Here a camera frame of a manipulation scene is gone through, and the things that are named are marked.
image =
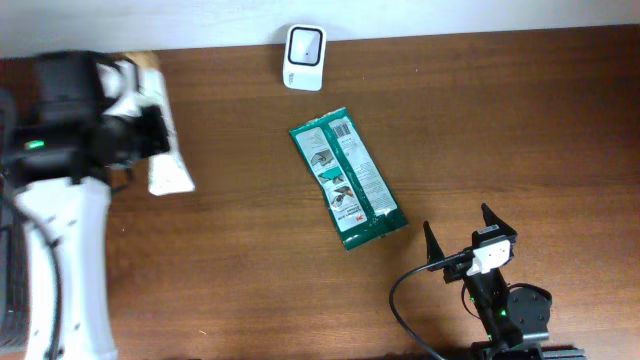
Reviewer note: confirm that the grey plastic mesh basket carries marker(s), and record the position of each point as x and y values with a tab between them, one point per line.
14	279

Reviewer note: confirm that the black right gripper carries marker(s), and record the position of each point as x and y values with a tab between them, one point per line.
434	249

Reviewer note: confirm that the white tube with cork cap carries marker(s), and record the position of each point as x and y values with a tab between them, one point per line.
168	173

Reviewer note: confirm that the green wipes packet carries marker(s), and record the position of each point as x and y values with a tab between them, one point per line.
361	205

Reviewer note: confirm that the white barcode scanner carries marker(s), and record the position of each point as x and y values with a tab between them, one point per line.
304	57

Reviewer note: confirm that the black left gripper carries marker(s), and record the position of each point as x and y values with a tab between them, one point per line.
153	130

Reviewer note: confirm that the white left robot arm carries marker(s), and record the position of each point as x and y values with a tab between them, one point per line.
60	193

